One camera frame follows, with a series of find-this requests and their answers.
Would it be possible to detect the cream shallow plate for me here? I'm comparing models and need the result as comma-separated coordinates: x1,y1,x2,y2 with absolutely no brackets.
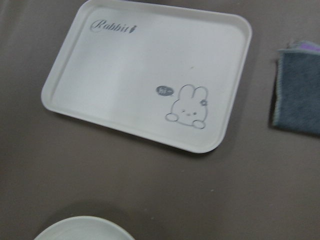
36,216,134,240

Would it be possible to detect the cream rabbit tray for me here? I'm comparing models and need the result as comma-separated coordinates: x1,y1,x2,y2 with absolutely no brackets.
41,0,252,154

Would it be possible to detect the grey folded cloth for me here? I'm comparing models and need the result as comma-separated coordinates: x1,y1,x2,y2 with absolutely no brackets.
271,40,320,136

